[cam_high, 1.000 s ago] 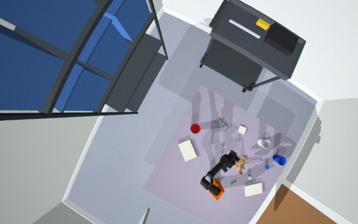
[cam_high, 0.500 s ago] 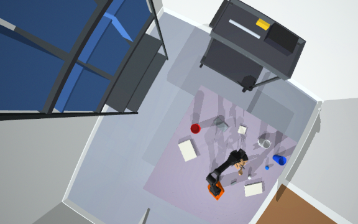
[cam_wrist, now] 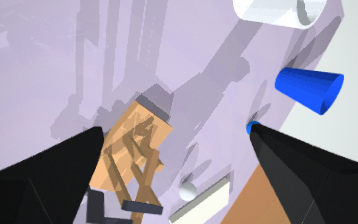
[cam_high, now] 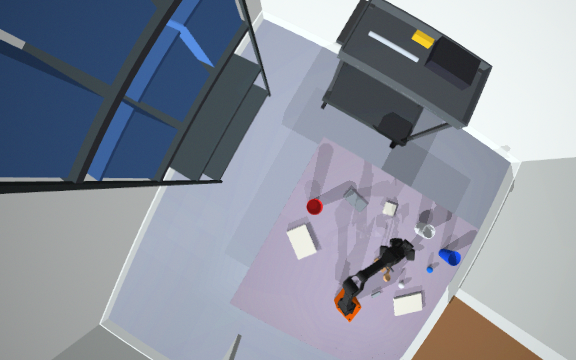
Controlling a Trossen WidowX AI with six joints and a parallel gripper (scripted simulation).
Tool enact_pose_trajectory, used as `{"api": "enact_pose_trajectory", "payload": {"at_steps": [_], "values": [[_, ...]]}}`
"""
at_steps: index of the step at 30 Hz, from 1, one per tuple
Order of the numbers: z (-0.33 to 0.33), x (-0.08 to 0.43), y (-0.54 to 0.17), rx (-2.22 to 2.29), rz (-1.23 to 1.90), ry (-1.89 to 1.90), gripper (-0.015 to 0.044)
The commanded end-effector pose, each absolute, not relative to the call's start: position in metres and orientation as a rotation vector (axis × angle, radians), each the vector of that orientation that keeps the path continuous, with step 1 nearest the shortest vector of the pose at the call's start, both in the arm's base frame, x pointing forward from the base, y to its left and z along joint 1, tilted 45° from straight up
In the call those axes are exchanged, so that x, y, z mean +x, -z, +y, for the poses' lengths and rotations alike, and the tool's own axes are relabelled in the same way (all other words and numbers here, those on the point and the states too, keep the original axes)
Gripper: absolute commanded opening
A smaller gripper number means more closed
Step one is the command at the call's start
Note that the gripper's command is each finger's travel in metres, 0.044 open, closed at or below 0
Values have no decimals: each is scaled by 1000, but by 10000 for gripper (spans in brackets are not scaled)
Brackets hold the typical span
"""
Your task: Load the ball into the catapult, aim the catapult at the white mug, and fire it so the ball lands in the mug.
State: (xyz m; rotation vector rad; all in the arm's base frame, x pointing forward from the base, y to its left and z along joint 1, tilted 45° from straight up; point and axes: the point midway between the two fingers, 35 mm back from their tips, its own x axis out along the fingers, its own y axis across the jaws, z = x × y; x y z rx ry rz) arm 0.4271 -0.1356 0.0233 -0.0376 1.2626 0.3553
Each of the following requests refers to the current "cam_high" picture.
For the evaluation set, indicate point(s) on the blue cup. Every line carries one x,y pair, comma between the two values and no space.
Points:
451,257

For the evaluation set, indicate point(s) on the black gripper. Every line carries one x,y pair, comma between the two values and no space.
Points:
409,256

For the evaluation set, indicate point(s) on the red plastic cup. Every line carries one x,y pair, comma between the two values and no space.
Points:
314,206

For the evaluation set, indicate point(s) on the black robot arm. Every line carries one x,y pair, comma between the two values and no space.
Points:
389,258

